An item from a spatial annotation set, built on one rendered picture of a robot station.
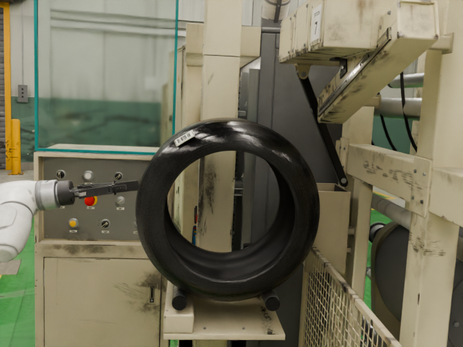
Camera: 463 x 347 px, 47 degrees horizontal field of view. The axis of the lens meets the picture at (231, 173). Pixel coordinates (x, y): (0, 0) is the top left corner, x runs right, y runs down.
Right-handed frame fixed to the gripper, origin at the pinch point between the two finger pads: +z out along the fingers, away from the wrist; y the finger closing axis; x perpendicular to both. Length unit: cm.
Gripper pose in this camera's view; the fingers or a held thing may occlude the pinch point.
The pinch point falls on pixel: (127, 186)
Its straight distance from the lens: 163.4
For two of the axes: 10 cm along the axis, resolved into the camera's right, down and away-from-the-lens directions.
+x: 1.0, 9.8, 1.5
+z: 9.9, -1.1, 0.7
